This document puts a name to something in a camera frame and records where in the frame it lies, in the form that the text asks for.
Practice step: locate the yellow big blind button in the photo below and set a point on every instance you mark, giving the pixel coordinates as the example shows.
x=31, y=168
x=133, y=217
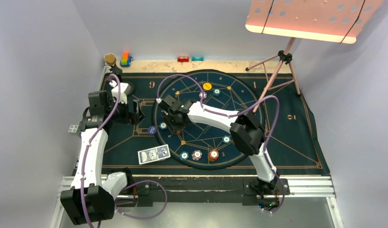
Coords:
x=207, y=86

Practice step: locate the pink chips seat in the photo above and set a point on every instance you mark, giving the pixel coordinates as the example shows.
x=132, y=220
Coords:
x=203, y=95

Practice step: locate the red toy block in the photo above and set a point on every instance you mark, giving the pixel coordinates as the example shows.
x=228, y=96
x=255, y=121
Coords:
x=183, y=59

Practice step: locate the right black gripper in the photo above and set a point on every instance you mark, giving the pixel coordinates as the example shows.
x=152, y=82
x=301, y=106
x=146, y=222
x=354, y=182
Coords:
x=173, y=128

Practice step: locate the purple small blind button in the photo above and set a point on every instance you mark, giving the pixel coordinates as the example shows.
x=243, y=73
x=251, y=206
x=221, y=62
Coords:
x=152, y=130

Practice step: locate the teal chips seat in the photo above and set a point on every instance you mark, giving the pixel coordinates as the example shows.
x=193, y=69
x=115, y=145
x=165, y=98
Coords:
x=217, y=92
x=163, y=125
x=226, y=139

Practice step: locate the teal poker chip stack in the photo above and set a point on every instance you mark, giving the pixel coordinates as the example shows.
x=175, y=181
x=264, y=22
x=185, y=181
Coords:
x=184, y=156

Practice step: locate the pink music stand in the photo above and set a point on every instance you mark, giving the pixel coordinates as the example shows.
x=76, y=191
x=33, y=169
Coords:
x=337, y=21

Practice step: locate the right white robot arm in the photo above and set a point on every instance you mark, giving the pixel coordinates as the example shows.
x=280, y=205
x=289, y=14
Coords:
x=244, y=127

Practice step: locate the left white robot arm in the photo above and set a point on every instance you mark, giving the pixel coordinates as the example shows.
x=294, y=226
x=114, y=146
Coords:
x=90, y=199

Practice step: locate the black aluminium mounting rail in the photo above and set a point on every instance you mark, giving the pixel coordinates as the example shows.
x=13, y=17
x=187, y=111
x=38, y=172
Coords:
x=242, y=189

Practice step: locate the orange poker chip stack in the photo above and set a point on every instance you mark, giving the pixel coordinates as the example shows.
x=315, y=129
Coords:
x=213, y=155

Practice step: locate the orange green blue toy blocks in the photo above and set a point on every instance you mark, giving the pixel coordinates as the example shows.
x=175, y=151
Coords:
x=126, y=59

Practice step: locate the dark green rectangular poker mat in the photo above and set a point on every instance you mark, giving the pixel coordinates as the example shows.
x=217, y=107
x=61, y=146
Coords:
x=293, y=147

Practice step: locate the grey lego brick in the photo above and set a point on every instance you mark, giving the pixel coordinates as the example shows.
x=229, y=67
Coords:
x=74, y=130

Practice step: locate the blue playing card deck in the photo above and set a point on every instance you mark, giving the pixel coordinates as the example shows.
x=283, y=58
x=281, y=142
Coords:
x=154, y=154

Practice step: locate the teal toy block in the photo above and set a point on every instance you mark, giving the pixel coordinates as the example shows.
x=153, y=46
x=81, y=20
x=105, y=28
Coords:
x=197, y=58

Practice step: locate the round blue poker mat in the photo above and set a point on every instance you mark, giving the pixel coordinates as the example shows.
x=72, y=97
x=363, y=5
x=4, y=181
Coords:
x=237, y=93

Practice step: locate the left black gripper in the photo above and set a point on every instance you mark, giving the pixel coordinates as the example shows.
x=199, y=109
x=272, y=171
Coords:
x=133, y=118

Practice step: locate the pink blue poker chip stack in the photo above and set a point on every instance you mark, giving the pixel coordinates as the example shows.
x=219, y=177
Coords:
x=196, y=155

